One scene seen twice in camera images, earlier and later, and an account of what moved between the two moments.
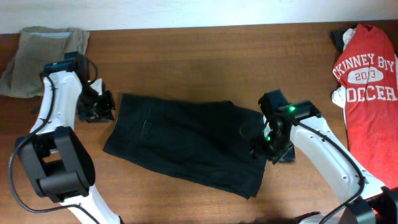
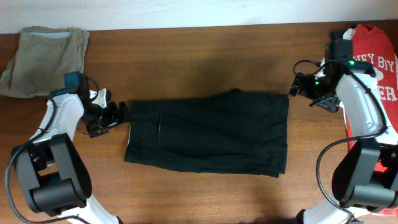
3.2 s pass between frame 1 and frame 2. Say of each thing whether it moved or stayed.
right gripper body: moved
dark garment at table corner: stayed
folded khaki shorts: stayed
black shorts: moved
